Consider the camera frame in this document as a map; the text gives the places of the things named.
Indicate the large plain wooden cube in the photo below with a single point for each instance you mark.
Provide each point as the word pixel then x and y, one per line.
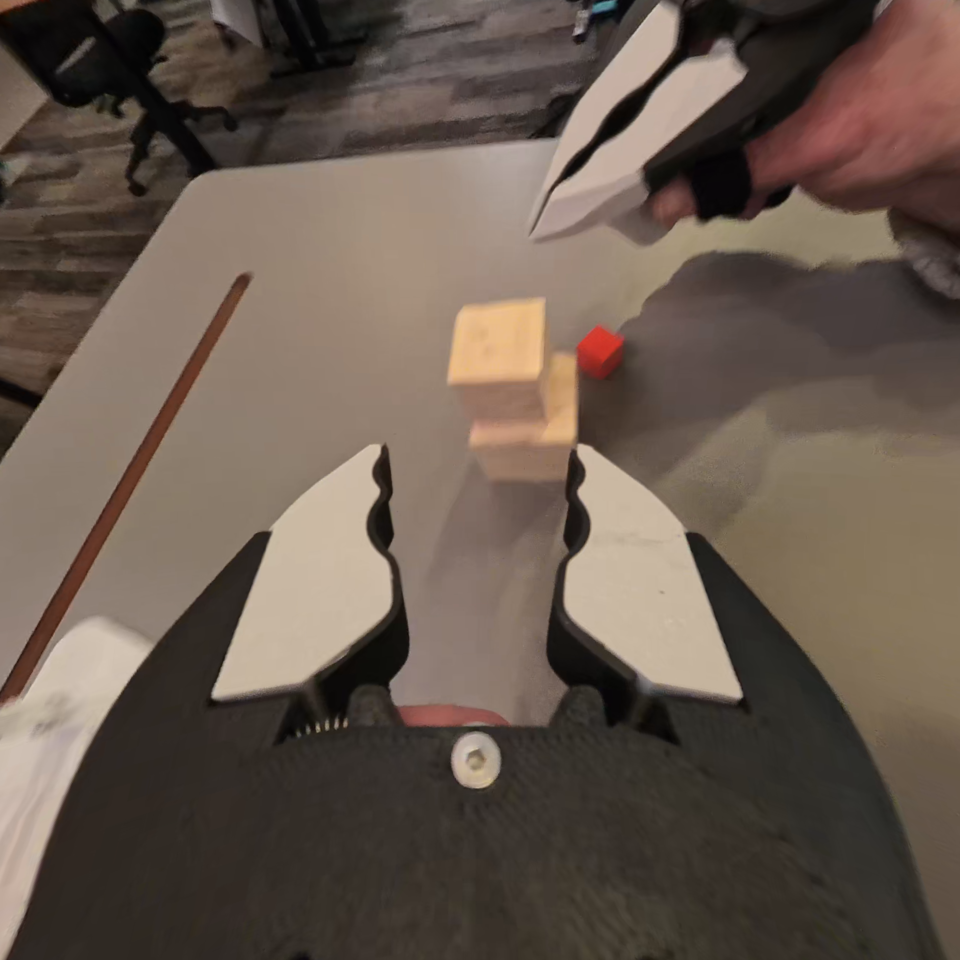
pixel 525 450
pixel 499 345

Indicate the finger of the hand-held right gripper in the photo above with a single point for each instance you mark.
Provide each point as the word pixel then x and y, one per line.
pixel 630 60
pixel 660 142

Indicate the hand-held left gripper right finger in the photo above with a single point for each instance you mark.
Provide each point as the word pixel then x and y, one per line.
pixel 645 607

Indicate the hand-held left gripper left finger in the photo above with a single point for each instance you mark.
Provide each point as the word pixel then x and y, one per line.
pixel 315 600

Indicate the black office chair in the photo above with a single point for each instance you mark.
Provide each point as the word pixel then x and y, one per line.
pixel 97 52

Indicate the small red wooden cube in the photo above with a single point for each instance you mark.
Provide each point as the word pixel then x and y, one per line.
pixel 600 352

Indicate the person's right hand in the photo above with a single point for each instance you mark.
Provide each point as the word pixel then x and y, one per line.
pixel 885 127

